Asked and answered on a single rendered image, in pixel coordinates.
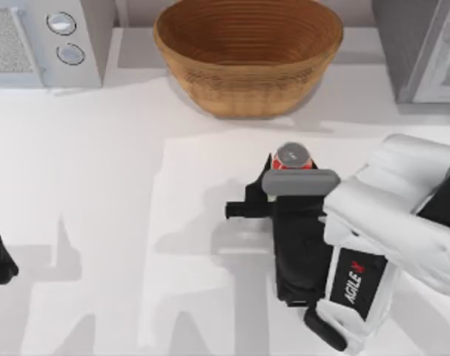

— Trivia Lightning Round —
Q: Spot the red and white can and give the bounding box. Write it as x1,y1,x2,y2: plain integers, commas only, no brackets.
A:
270,141,315,173

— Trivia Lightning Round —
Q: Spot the pale grey rounded box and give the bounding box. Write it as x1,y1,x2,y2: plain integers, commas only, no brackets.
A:
261,168,342,198

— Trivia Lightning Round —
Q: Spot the brown woven basket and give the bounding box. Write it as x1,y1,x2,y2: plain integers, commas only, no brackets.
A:
153,0,345,121

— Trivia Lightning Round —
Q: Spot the pale microwave oven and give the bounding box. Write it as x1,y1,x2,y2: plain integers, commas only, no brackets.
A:
0,0,117,90

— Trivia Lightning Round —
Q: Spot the grey microwave knob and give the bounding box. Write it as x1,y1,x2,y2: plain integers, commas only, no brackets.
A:
56,42,87,66
46,10,78,36

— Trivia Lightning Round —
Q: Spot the speckled microwave door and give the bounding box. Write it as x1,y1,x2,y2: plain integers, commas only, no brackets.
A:
0,7,47,74

